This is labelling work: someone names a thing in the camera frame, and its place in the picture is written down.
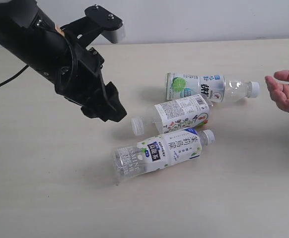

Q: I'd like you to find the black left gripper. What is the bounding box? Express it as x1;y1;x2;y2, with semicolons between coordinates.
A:
54;47;127;122

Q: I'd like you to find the jasmine oolong tea bottle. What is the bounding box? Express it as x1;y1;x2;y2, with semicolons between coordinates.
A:
112;127;215;182

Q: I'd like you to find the floral label tea bottle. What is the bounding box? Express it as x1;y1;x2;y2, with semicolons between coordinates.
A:
131;94;213;136

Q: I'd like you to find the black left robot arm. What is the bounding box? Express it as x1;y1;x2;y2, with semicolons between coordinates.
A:
0;0;127;122

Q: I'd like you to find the lime label drink bottle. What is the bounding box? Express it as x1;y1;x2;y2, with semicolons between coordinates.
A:
165;72;260;103

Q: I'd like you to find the open human hand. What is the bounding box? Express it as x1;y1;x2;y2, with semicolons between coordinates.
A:
265;70;289;113

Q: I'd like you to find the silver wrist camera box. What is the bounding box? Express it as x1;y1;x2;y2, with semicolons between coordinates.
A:
61;4;126;48

